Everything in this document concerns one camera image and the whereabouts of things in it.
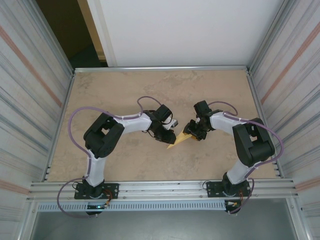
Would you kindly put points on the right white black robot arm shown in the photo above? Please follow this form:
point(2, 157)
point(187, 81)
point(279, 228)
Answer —
point(237, 172)

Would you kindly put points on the wide aluminium mounting rail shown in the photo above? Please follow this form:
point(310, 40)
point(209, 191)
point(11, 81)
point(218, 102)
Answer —
point(162, 190)

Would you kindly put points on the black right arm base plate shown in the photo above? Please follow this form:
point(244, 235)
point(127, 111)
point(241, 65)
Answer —
point(212, 190)

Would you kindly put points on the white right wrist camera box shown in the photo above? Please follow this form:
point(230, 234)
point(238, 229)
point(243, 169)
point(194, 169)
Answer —
point(197, 121)

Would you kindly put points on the yellow square paper sheet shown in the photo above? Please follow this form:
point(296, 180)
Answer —
point(181, 140)

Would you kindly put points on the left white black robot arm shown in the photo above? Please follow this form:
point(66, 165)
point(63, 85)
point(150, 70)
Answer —
point(96, 172)

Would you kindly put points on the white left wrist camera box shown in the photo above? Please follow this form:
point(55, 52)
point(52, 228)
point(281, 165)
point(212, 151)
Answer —
point(172, 124)

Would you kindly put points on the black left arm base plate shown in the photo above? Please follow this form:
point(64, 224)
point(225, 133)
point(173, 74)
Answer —
point(112, 191)

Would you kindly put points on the small black controller board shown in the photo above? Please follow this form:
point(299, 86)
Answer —
point(96, 207)
point(233, 204)

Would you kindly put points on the thin aluminium table edge rail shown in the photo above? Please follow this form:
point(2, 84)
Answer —
point(254, 90)
point(162, 69)
point(68, 96)

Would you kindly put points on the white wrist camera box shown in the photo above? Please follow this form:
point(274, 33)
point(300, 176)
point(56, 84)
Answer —
point(172, 124)
point(197, 121)

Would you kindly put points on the grey metal shelf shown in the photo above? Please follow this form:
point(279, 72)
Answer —
point(162, 227)

